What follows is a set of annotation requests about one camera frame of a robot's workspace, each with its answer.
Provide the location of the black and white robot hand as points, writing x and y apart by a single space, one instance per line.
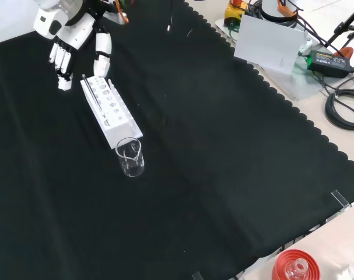
74 32

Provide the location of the clear glass rod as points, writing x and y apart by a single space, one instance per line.
92 92

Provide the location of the white test tube rack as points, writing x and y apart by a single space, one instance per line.
118 131

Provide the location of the clear glass beaker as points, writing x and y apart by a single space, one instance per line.
133 170

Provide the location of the yellow stop button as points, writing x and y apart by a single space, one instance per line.
233 14

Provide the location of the black bench cloth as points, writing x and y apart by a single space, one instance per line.
194 146

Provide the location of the pale board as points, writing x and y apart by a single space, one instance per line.
267 43

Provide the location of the black power adapter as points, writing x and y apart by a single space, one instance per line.
328 62

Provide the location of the black tripod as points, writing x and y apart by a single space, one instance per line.
344 24

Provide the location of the orange clamp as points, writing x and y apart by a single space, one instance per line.
346 52

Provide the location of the clear cloth clip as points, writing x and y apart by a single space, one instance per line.
340 199
197 276

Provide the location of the red ribbed funnel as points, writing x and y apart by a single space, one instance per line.
281 265

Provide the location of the clear glass flask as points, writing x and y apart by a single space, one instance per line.
299 265

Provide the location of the metal base plate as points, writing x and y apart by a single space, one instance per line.
299 84

